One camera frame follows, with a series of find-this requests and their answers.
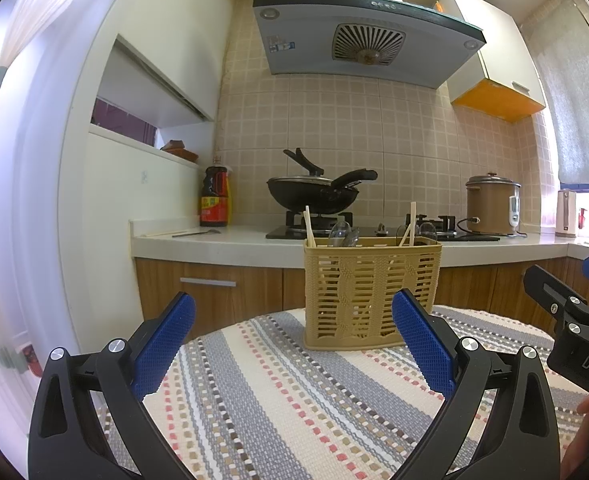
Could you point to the spoon on counter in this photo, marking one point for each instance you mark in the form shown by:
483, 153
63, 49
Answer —
196, 233

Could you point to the orange white wall cabinet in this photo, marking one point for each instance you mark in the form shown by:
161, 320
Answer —
500, 79

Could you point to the person's right hand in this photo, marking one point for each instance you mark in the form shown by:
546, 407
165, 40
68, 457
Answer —
587, 434

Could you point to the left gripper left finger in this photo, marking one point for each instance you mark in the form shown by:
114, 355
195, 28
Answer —
66, 439

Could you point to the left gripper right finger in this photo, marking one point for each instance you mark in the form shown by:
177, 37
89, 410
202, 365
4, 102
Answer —
520, 440

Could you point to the wooden base cabinets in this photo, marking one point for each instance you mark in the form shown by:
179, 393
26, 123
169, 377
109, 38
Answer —
226, 295

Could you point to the brown rice cooker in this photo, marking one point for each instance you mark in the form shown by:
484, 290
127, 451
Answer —
493, 205

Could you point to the range hood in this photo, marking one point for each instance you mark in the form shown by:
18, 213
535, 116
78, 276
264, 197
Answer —
384, 39

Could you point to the black wok with lid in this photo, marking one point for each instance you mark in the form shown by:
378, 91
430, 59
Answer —
314, 191

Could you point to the window roller blind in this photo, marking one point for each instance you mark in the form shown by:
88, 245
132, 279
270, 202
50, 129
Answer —
559, 45

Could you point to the striped woven table mat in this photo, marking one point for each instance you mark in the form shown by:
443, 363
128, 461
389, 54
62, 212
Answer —
250, 401

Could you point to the beige plastic utensil basket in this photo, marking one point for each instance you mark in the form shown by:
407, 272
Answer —
349, 290

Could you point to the soy sauce bottle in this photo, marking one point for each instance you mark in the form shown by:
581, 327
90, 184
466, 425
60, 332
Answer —
214, 197

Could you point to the wicker tray on ledge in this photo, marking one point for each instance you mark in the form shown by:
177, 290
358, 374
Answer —
177, 148

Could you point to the black gas stove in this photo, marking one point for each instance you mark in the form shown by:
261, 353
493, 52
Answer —
447, 228

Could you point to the yellow bottle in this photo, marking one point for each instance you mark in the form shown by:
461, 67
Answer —
229, 195

